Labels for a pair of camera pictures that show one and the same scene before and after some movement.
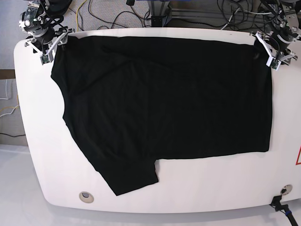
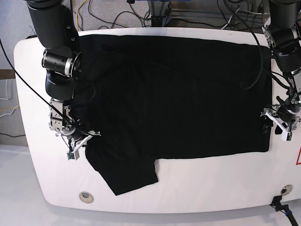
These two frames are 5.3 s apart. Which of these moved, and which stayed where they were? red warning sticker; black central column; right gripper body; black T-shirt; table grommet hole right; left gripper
Moved: right gripper body; left gripper
Stayed: red warning sticker; table grommet hole right; black T-shirt; black central column
